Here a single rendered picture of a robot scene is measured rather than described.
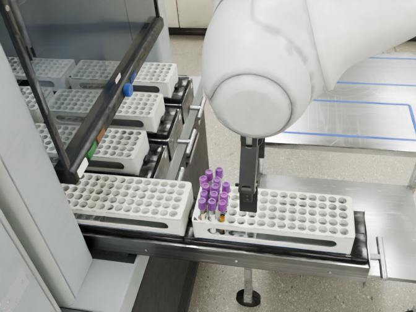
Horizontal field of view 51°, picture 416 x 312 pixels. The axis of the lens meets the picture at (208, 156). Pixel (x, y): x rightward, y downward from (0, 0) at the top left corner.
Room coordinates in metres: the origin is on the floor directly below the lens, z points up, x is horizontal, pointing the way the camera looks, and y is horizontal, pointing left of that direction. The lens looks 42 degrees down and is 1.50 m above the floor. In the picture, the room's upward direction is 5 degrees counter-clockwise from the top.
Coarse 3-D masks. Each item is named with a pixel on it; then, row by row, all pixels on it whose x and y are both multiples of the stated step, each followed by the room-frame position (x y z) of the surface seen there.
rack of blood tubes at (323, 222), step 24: (264, 192) 0.58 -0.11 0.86; (288, 192) 0.57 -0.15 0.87; (216, 216) 0.53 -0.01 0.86; (240, 216) 0.55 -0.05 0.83; (264, 216) 0.52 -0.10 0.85; (288, 216) 0.51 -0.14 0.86; (312, 216) 0.51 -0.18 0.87; (336, 216) 0.51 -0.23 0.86; (240, 240) 0.50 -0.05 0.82; (264, 240) 0.49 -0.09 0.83; (288, 240) 0.50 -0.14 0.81; (312, 240) 0.49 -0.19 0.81; (336, 240) 0.46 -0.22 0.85
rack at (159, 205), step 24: (72, 192) 0.66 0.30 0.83; (96, 192) 0.62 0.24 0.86; (120, 192) 0.61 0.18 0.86; (144, 192) 0.60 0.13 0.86; (168, 192) 0.61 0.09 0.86; (192, 192) 0.61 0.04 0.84; (96, 216) 0.60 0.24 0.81; (120, 216) 0.55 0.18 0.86; (144, 216) 0.54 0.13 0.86; (168, 216) 0.54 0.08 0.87
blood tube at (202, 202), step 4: (200, 200) 0.52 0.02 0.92; (204, 200) 0.52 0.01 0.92; (200, 204) 0.51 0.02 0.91; (204, 204) 0.52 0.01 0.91; (200, 208) 0.52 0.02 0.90; (204, 208) 0.52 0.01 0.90; (200, 212) 0.52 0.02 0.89; (204, 212) 0.52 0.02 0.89; (200, 216) 0.52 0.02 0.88; (204, 216) 0.52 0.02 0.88
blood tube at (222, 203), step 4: (220, 200) 0.52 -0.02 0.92; (224, 200) 0.52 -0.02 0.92; (220, 204) 0.51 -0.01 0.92; (224, 204) 0.51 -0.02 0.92; (220, 208) 0.51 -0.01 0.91; (224, 208) 0.51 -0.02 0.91; (220, 212) 0.51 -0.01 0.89; (224, 212) 0.51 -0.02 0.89; (220, 216) 0.51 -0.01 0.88; (224, 216) 0.51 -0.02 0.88; (220, 220) 0.51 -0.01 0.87; (224, 220) 0.51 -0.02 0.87; (220, 232) 0.51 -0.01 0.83; (224, 232) 0.51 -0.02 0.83
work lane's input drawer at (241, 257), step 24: (192, 216) 0.56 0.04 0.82; (360, 216) 0.53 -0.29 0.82; (96, 240) 0.55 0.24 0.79; (120, 240) 0.54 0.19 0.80; (144, 240) 0.53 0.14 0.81; (168, 240) 0.52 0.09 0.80; (192, 240) 0.51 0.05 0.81; (216, 240) 0.51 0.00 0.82; (360, 240) 0.48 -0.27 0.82; (240, 264) 0.48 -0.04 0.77; (264, 264) 0.47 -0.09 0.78; (288, 264) 0.46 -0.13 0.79; (312, 264) 0.45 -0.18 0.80; (336, 264) 0.44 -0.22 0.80; (360, 264) 0.43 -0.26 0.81; (384, 264) 0.46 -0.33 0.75
